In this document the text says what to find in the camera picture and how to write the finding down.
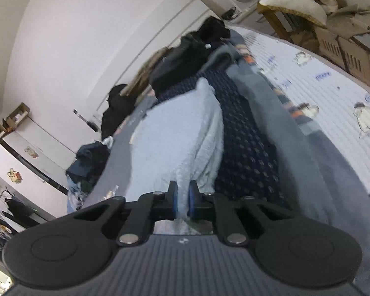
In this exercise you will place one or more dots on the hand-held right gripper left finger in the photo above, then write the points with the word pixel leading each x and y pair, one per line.
pixel 174 202

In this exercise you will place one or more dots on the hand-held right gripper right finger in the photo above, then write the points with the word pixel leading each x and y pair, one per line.
pixel 192 203

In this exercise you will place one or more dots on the grey t-shirt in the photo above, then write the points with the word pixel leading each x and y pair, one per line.
pixel 178 129

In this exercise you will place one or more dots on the pile of unfolded clothes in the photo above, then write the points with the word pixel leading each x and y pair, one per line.
pixel 86 166

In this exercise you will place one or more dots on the black clothes rack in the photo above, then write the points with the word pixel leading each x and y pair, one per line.
pixel 1 195

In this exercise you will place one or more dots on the navy dotted garment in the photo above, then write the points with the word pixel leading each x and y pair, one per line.
pixel 249 148

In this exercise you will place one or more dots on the white sock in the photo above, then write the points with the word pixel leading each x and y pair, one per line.
pixel 108 141

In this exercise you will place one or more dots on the black puffy jacket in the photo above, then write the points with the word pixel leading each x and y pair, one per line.
pixel 114 111

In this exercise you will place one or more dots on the black cylinder device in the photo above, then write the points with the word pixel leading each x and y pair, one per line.
pixel 93 126

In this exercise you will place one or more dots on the grey printed quilt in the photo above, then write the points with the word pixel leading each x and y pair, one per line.
pixel 311 175

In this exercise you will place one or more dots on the folded olive brown blankets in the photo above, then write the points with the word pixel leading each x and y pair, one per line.
pixel 141 74

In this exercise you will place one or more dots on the white wardrobe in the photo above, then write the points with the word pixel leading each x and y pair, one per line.
pixel 43 148

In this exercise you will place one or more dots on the cartoon mouse sticker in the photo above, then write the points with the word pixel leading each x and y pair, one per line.
pixel 31 152
pixel 14 175

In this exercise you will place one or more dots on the white cartoon printed bedsheet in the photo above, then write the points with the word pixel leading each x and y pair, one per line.
pixel 326 92

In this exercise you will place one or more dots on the small cardboard box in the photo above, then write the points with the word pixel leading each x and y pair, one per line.
pixel 17 114

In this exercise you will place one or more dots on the white headboard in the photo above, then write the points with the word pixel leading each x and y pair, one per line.
pixel 172 21

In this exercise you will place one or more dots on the wooden stool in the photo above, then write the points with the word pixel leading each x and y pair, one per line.
pixel 277 21

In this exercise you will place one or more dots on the beige slatted crate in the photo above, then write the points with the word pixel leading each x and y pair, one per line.
pixel 351 49

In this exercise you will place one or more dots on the cream fluffy cushion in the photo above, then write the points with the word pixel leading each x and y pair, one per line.
pixel 289 0

